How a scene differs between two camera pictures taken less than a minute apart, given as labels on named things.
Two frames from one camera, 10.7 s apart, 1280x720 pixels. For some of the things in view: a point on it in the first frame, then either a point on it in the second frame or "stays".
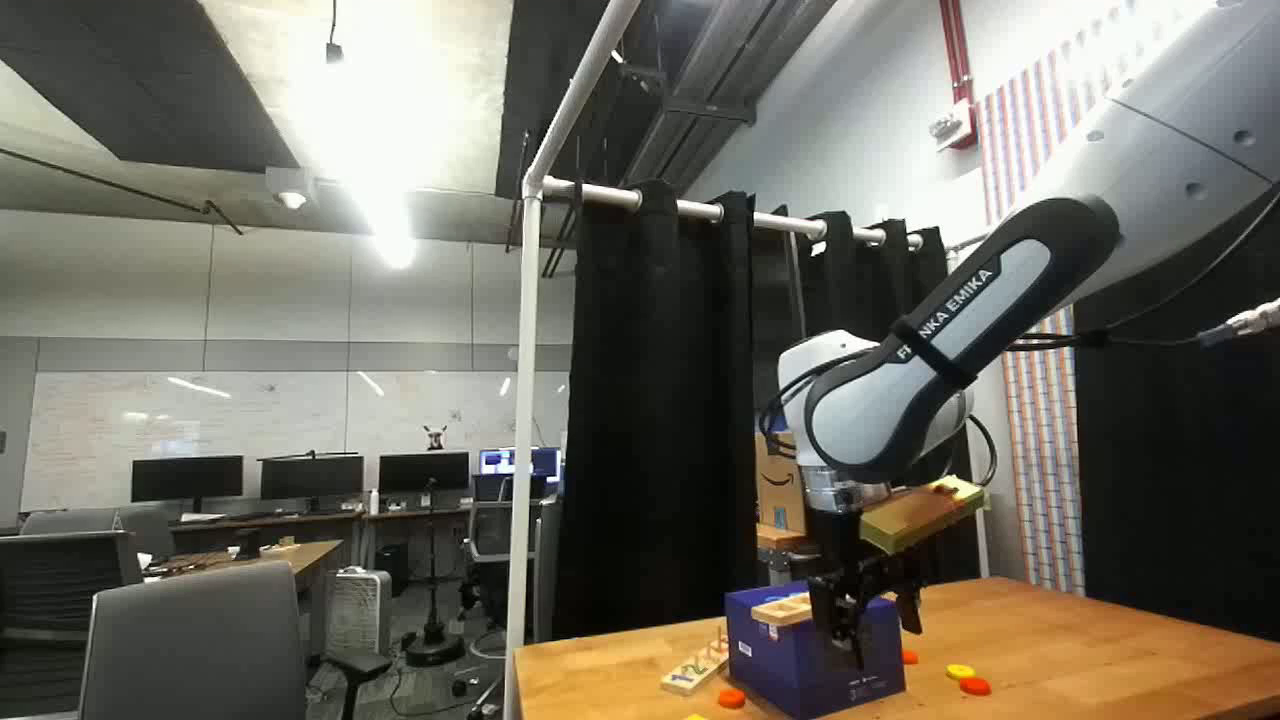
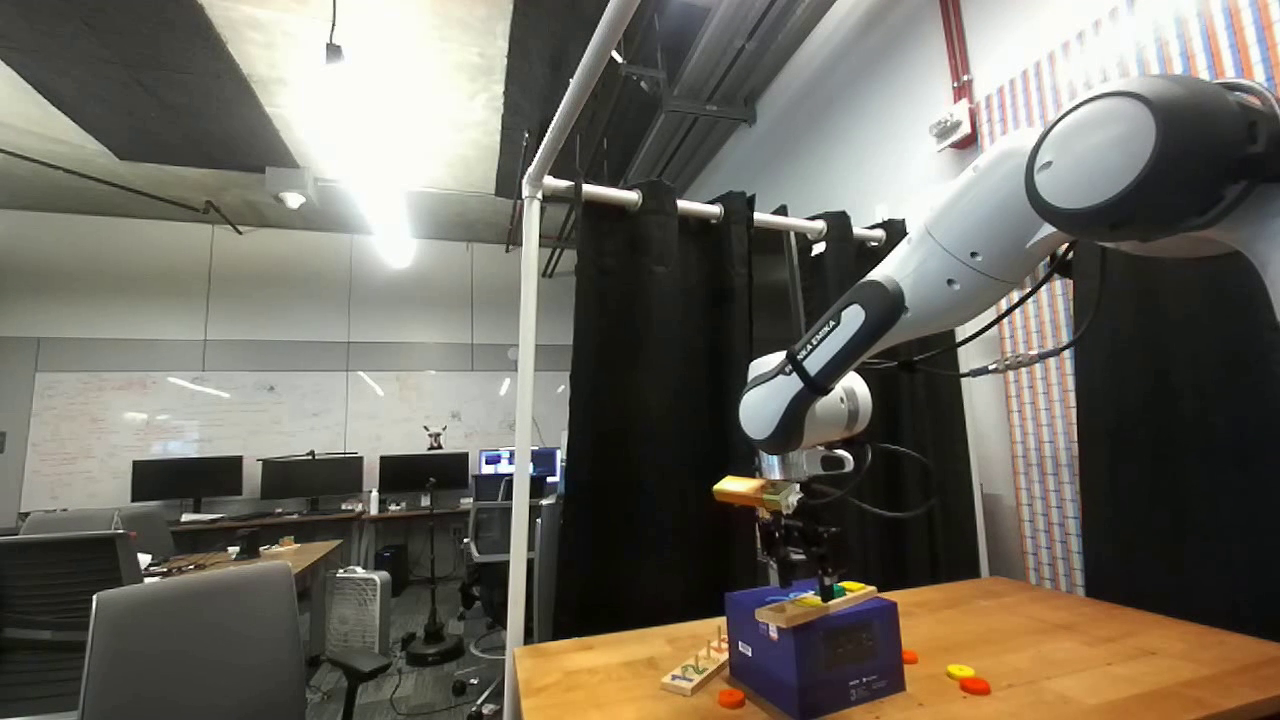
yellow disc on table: x=956 y=670 stays
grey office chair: x=197 y=647 stays
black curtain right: x=1176 y=447 stays
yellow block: x=921 y=513 → x=741 y=490
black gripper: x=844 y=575 → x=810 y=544
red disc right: x=977 y=684 stays
